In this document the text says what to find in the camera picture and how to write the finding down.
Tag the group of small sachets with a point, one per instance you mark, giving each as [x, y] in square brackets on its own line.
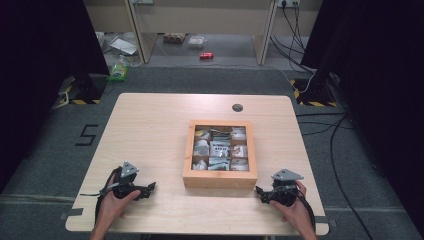
[220, 148]

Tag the brown egg carton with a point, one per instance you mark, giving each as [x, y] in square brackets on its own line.
[174, 37]

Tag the black curtain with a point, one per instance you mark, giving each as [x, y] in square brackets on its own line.
[383, 83]
[43, 66]

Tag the stand base with striped tape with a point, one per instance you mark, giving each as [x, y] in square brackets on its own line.
[85, 91]
[315, 95]

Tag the beige desk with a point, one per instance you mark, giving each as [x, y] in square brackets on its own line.
[206, 16]

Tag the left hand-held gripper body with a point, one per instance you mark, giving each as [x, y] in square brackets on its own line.
[128, 185]

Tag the person's left hand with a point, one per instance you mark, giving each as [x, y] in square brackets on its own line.
[111, 210]

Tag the red drink can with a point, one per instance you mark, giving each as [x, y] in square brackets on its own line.
[206, 55]

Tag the green plastic packet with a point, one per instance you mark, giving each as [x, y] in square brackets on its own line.
[118, 70]

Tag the person's right hand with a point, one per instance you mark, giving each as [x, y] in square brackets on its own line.
[296, 213]

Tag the white wall power socket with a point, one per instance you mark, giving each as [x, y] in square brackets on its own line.
[288, 3]

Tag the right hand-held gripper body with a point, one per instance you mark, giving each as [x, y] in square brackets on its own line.
[283, 193]

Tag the clear plastic container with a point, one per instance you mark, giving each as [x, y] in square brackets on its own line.
[196, 41]

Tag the white paper sheet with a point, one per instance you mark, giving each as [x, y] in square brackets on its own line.
[124, 46]

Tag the wooden compartment box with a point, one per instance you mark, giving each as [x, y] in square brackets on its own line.
[220, 181]

